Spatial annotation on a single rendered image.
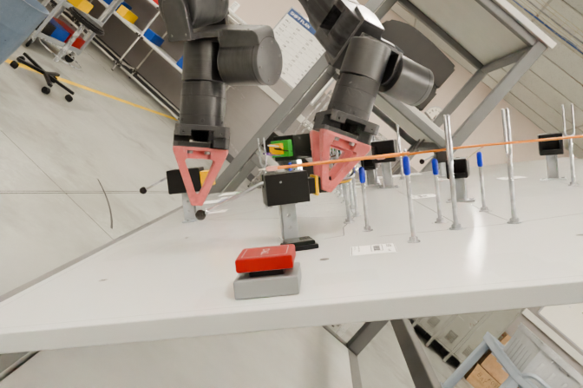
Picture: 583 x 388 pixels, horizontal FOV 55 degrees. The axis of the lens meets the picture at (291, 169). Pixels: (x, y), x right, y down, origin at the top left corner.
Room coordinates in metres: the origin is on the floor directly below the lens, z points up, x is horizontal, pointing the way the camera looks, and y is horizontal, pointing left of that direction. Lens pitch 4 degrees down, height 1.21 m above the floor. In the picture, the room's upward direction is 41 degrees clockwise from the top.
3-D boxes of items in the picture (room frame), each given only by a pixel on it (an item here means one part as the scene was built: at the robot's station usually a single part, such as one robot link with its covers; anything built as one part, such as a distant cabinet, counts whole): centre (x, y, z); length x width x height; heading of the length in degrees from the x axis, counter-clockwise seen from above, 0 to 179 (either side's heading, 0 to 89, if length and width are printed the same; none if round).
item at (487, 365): (7.53, -4.06, 0.42); 0.86 x 0.33 x 0.83; 81
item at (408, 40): (1.85, -0.04, 1.56); 0.30 x 0.23 x 0.19; 92
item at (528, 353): (4.29, -2.43, 0.96); 0.60 x 0.42 x 0.33; 174
